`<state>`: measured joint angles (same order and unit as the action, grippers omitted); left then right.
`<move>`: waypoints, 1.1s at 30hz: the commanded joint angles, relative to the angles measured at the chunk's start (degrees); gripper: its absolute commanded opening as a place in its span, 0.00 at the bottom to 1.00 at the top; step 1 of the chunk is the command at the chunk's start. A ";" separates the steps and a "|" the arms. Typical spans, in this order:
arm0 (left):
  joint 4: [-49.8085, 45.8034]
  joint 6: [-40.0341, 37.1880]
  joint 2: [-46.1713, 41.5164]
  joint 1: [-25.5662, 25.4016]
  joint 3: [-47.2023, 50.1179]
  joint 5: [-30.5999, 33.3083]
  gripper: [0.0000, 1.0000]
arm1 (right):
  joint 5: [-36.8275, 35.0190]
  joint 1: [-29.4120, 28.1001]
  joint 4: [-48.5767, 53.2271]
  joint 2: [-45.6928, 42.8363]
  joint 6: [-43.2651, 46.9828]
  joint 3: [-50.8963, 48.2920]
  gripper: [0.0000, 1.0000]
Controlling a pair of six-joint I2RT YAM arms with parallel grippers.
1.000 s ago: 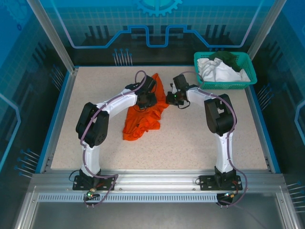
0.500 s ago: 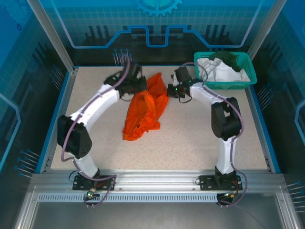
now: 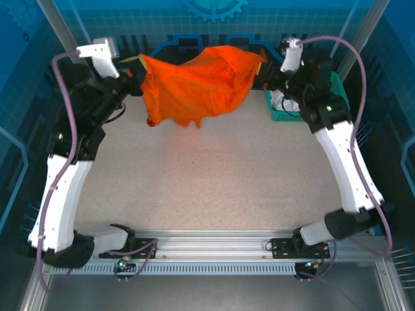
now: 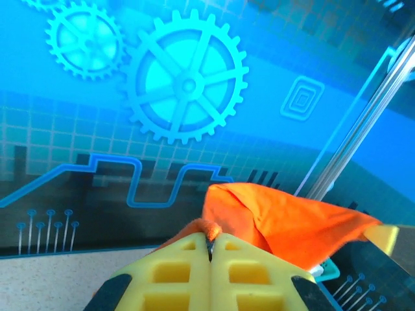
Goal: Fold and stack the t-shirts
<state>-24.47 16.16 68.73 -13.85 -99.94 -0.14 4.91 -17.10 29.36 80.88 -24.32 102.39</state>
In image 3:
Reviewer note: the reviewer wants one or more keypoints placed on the orange t-shirt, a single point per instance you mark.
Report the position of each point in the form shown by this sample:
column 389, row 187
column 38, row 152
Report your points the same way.
column 194, row 87

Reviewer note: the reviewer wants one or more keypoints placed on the teal plastic basket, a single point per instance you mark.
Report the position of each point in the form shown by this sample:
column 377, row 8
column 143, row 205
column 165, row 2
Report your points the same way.
column 338, row 84

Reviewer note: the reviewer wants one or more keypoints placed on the white t-shirt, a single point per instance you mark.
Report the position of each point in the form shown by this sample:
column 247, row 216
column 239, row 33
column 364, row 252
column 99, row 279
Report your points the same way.
column 282, row 100

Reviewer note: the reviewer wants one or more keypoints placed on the aluminium frame post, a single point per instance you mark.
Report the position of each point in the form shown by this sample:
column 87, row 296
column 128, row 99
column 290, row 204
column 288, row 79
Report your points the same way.
column 61, row 19
column 366, row 26

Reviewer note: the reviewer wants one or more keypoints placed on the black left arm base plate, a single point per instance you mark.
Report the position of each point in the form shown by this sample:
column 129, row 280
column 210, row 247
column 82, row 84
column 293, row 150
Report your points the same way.
column 142, row 247

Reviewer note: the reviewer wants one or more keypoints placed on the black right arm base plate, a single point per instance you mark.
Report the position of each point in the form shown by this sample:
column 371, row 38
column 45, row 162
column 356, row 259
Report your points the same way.
column 282, row 247

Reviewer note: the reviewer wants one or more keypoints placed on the aluminium mounting rail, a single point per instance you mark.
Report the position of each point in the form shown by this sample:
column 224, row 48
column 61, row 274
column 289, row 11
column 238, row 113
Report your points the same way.
column 210, row 243

